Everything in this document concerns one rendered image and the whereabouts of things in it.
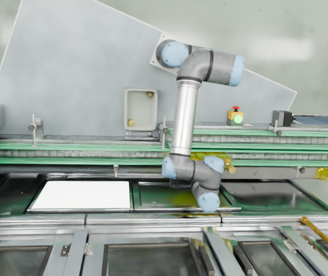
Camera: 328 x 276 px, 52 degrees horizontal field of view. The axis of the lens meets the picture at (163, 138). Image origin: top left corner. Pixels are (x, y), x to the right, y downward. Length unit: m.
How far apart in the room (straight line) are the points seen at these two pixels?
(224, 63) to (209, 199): 0.49
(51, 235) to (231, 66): 0.91
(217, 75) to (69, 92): 0.93
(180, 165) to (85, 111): 0.87
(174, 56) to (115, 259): 0.94
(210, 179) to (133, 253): 0.37
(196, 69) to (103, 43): 0.78
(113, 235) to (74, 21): 1.11
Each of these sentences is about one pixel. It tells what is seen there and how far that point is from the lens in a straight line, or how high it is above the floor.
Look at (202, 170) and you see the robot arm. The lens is 1.19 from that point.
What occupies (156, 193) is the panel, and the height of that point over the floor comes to 1.14.
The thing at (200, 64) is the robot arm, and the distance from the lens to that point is 1.22.
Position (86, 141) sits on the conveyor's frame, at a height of 0.88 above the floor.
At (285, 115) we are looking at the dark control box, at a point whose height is 0.84.
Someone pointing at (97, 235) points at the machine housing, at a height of 1.45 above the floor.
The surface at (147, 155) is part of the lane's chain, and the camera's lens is 1.82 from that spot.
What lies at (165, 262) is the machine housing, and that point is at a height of 1.62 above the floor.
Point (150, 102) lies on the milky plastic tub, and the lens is 1.87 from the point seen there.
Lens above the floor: 2.62
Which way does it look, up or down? 75 degrees down
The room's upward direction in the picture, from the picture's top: 153 degrees clockwise
